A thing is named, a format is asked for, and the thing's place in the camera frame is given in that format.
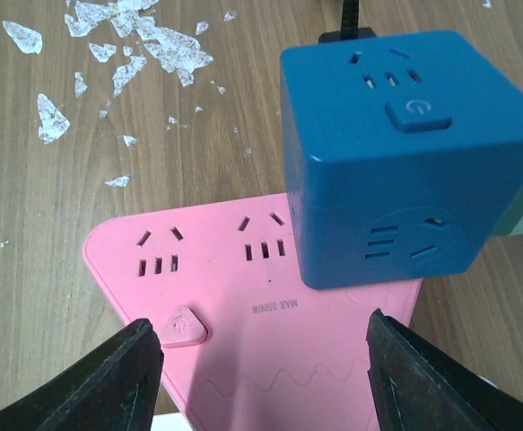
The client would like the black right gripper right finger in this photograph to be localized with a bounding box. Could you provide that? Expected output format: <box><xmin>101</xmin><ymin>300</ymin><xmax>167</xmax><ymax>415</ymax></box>
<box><xmin>366</xmin><ymin>309</ymin><xmax>523</xmax><ymax>430</ymax></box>

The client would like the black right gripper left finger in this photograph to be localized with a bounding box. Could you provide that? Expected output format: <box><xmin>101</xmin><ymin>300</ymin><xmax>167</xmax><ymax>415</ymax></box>
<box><xmin>0</xmin><ymin>318</ymin><xmax>163</xmax><ymax>430</ymax></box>

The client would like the large pink socket block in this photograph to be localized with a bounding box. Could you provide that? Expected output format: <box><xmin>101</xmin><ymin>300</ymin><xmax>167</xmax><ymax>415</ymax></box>
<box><xmin>83</xmin><ymin>194</ymin><xmax>421</xmax><ymax>430</ymax></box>

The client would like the blue cube socket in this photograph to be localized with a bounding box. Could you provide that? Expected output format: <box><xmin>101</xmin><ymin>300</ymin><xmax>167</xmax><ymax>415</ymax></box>
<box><xmin>280</xmin><ymin>30</ymin><xmax>523</xmax><ymax>289</ymax></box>

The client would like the black power adapter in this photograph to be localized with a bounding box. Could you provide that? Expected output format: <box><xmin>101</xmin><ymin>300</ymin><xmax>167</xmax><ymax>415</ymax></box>
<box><xmin>318</xmin><ymin>27</ymin><xmax>377</xmax><ymax>43</ymax></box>

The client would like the white power strip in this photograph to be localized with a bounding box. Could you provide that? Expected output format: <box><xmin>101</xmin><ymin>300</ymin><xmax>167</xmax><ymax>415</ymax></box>
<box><xmin>151</xmin><ymin>412</ymin><xmax>193</xmax><ymax>431</ymax></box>

